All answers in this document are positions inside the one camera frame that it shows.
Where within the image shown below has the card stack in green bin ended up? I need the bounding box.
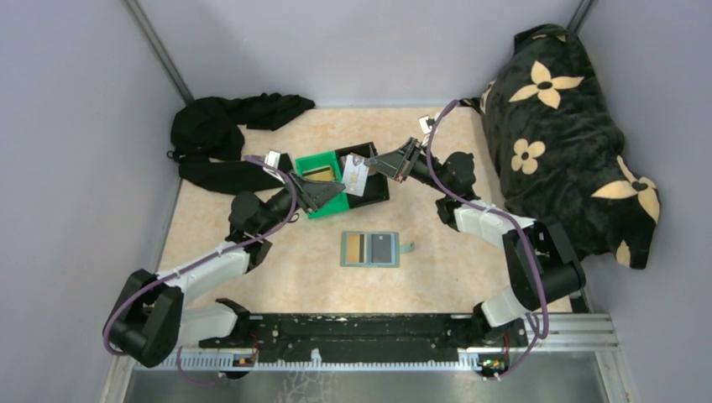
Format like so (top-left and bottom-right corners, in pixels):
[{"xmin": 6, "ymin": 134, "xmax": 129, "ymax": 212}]
[{"xmin": 301, "ymin": 165, "xmax": 336, "ymax": 181}]

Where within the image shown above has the black floral blanket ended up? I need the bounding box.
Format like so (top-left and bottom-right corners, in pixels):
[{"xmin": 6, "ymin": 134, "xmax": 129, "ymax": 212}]
[{"xmin": 461, "ymin": 24, "xmax": 661, "ymax": 270}]

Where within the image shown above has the black cloth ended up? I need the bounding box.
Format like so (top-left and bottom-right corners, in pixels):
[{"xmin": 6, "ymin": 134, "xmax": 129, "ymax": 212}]
[{"xmin": 166, "ymin": 92, "xmax": 315, "ymax": 196}]

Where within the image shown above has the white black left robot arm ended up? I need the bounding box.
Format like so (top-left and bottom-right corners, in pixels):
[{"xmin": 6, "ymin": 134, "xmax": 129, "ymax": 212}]
[{"xmin": 102, "ymin": 151, "xmax": 345, "ymax": 368}]

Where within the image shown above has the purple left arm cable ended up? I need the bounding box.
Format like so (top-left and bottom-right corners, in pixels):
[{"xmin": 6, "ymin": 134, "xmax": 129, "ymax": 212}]
[{"xmin": 102, "ymin": 154, "xmax": 301, "ymax": 388}]

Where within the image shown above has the sage green card holder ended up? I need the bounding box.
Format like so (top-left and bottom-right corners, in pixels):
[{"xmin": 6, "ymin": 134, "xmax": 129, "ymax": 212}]
[{"xmin": 340, "ymin": 231, "xmax": 415, "ymax": 268}]

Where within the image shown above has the aluminium frame rail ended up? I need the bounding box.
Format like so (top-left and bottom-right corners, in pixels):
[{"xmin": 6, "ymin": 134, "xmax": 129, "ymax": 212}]
[{"xmin": 155, "ymin": 313, "xmax": 618, "ymax": 374}]

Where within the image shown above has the black plastic bin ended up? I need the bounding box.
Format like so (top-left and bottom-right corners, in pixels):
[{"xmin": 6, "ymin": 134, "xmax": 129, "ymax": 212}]
[{"xmin": 334, "ymin": 142, "xmax": 390, "ymax": 209}]

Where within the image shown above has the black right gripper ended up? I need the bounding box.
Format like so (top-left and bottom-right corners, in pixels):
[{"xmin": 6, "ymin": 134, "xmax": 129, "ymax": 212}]
[{"xmin": 364, "ymin": 138, "xmax": 452, "ymax": 196}]

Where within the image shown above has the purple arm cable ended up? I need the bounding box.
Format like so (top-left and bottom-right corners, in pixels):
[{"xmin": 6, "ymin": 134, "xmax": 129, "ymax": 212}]
[
  {"xmin": 424, "ymin": 100, "xmax": 552, "ymax": 381},
  {"xmin": 102, "ymin": 154, "xmax": 301, "ymax": 388}
]

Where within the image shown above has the grey card in holder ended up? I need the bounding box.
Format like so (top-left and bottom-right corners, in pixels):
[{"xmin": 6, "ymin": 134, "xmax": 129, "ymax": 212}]
[{"xmin": 370, "ymin": 233, "xmax": 394, "ymax": 264}]

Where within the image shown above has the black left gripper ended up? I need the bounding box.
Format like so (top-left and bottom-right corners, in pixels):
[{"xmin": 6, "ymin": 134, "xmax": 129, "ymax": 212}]
[{"xmin": 256, "ymin": 170, "xmax": 346, "ymax": 236}]

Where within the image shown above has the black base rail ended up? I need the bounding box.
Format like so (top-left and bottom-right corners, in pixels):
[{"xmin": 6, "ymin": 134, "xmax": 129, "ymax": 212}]
[{"xmin": 198, "ymin": 313, "xmax": 528, "ymax": 364}]

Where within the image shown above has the green plastic bin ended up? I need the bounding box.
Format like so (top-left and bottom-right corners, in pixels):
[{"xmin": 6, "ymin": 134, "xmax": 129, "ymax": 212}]
[{"xmin": 296, "ymin": 150, "xmax": 349, "ymax": 219}]

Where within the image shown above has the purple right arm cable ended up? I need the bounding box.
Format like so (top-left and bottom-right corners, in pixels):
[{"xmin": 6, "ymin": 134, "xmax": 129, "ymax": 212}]
[{"xmin": 424, "ymin": 100, "xmax": 552, "ymax": 381}]

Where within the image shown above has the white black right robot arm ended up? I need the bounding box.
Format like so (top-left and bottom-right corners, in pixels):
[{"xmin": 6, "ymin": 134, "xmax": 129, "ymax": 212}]
[{"xmin": 365, "ymin": 116, "xmax": 586, "ymax": 346}]

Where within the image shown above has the white VIP card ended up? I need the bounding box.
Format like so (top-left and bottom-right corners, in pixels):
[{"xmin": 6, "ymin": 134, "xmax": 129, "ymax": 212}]
[{"xmin": 342, "ymin": 154, "xmax": 369, "ymax": 197}]

